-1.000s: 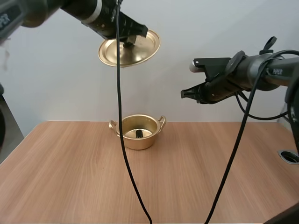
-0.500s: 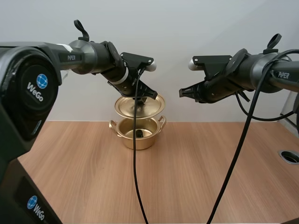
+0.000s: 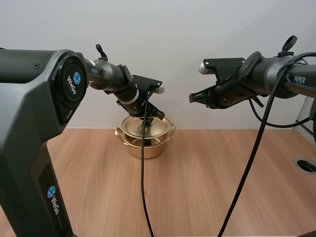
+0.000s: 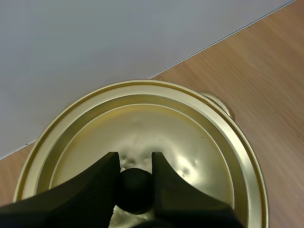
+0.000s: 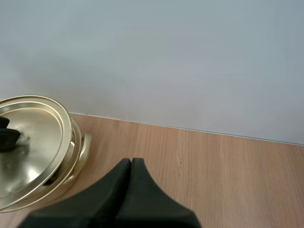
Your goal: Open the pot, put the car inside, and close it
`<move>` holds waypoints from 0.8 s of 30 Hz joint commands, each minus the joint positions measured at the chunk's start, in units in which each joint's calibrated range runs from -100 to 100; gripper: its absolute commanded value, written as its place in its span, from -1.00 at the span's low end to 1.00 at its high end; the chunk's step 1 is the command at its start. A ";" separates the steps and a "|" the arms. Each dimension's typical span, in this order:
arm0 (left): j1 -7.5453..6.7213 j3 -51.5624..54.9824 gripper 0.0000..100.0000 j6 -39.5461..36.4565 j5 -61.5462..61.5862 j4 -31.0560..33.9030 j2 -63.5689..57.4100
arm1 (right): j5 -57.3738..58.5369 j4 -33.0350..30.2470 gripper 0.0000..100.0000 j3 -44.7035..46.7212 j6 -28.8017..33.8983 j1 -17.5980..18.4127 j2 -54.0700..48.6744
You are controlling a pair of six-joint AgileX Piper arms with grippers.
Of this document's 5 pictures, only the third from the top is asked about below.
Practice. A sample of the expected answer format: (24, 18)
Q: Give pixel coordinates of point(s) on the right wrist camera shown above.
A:
(222, 64)

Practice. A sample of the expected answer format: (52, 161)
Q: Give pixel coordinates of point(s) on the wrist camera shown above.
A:
(145, 81)
(222, 64)

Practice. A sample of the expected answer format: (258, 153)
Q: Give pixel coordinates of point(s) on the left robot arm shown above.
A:
(29, 103)

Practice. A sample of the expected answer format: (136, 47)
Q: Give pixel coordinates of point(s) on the gold lid with black knob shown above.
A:
(133, 127)

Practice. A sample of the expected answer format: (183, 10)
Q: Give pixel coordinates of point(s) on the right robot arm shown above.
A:
(274, 74)

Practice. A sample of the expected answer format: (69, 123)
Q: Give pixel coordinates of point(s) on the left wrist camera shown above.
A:
(145, 81)

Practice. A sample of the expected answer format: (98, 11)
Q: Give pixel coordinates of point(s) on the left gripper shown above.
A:
(134, 105)

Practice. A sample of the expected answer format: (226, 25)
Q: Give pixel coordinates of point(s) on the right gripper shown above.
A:
(232, 95)

